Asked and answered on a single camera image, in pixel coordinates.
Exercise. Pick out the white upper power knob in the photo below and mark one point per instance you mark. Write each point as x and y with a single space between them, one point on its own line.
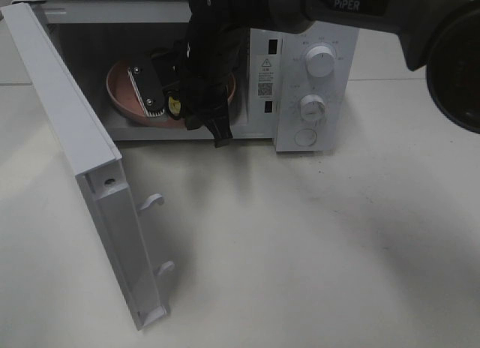
320 60

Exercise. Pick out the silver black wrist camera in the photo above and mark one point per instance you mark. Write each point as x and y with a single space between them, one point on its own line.
146 85

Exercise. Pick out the white warning label sticker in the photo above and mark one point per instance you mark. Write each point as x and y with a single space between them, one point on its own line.
265 76

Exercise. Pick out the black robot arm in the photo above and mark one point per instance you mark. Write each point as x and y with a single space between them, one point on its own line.
441 36

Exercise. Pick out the white microwave door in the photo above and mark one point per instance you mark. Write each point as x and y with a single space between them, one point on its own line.
96 164

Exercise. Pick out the white lower timer knob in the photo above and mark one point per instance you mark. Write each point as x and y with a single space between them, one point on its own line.
312 108

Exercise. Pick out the sandwich with white bread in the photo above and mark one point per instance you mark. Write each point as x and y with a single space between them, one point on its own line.
175 106

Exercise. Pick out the round door release button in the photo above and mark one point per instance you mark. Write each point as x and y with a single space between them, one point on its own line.
306 137

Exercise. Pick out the pink round plate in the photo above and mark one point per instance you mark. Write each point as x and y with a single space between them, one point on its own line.
122 95

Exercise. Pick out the white microwave oven body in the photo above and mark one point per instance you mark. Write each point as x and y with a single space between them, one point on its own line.
92 35

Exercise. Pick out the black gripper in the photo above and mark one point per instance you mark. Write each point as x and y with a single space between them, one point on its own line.
205 60

